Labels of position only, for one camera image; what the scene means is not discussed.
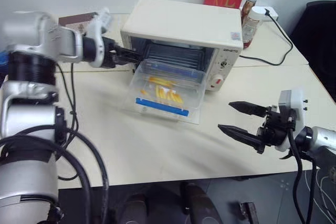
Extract white power strip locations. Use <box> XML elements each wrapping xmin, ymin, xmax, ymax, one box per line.
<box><xmin>256</xmin><ymin>5</ymin><xmax>279</xmax><ymax>23</ymax></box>

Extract clear spice bottle white cap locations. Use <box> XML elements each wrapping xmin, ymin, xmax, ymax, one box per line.
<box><xmin>241</xmin><ymin>6</ymin><xmax>266</xmax><ymax>49</ymax></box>

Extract dark brown block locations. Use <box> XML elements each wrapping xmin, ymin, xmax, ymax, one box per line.
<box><xmin>238</xmin><ymin>201</ymin><xmax>258</xmax><ymax>224</ymax></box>

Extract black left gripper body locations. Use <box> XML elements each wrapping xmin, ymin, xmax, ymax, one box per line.
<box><xmin>101</xmin><ymin>37</ymin><xmax>119</xmax><ymax>69</ymax></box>

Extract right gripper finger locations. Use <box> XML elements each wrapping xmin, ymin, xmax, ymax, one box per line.
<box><xmin>217</xmin><ymin>124</ymin><xmax>264</xmax><ymax>151</ymax></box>
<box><xmin>228</xmin><ymin>101</ymin><xmax>268</xmax><ymax>118</ymax></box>

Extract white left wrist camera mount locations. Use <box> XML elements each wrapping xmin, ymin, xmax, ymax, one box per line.
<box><xmin>84</xmin><ymin>7</ymin><xmax>111</xmax><ymax>68</ymax></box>

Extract white cables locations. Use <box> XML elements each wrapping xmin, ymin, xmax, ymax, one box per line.
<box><xmin>316</xmin><ymin>168</ymin><xmax>336</xmax><ymax>221</ymax></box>

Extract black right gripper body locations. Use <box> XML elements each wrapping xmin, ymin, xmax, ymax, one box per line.
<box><xmin>255</xmin><ymin>105</ymin><xmax>298</xmax><ymax>154</ymax></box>

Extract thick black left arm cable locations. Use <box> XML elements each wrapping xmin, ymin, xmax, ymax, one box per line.
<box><xmin>0</xmin><ymin>125</ymin><xmax>110</xmax><ymax>224</ymax></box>

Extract clear plastic food container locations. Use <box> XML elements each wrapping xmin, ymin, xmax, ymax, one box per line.
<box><xmin>130</xmin><ymin>59</ymin><xmax>206</xmax><ymax>111</ymax></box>

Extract white red oven knob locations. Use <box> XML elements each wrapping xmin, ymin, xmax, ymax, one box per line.
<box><xmin>209</xmin><ymin>74</ymin><xmax>225</xmax><ymax>88</ymax></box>

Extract cream toaster oven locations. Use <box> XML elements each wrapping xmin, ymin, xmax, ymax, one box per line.
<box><xmin>120</xmin><ymin>0</ymin><xmax>244</xmax><ymax>95</ymax></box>

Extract black chair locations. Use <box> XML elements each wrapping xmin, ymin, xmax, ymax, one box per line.
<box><xmin>289</xmin><ymin>0</ymin><xmax>336</xmax><ymax>103</ymax></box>

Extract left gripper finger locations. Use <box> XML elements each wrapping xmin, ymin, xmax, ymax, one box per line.
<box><xmin>114</xmin><ymin>55</ymin><xmax>143</xmax><ymax>66</ymax></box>
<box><xmin>114</xmin><ymin>46</ymin><xmax>144</xmax><ymax>58</ymax></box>

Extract black power cord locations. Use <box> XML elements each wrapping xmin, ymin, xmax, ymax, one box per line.
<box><xmin>239</xmin><ymin>8</ymin><xmax>294</xmax><ymax>67</ymax></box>

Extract dark oven rack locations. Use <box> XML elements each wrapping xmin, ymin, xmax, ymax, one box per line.
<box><xmin>143</xmin><ymin>43</ymin><xmax>206</xmax><ymax>70</ymax></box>

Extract glass oven door blue handle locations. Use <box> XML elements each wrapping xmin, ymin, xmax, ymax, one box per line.
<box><xmin>121</xmin><ymin>77</ymin><xmax>202</xmax><ymax>126</ymax></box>

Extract yellow fries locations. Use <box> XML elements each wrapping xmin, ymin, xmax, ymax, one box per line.
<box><xmin>140</xmin><ymin>76</ymin><xmax>184</xmax><ymax>104</ymax></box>

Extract brown white box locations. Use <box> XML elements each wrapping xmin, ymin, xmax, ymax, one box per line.
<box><xmin>58</xmin><ymin>12</ymin><xmax>100</xmax><ymax>33</ymax></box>

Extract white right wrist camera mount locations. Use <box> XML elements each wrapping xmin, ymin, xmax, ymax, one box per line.
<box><xmin>275</xmin><ymin>87</ymin><xmax>307</xmax><ymax>153</ymax></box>

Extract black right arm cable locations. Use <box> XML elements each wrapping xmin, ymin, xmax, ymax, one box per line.
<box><xmin>287</xmin><ymin>118</ymin><xmax>319</xmax><ymax>224</ymax></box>

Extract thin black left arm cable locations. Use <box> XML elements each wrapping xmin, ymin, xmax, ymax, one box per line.
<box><xmin>55</xmin><ymin>61</ymin><xmax>79</xmax><ymax>182</ymax></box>

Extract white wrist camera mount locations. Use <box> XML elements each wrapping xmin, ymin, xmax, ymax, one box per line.
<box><xmin>275</xmin><ymin>87</ymin><xmax>307</xmax><ymax>153</ymax></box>
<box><xmin>84</xmin><ymin>7</ymin><xmax>111</xmax><ymax>68</ymax></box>

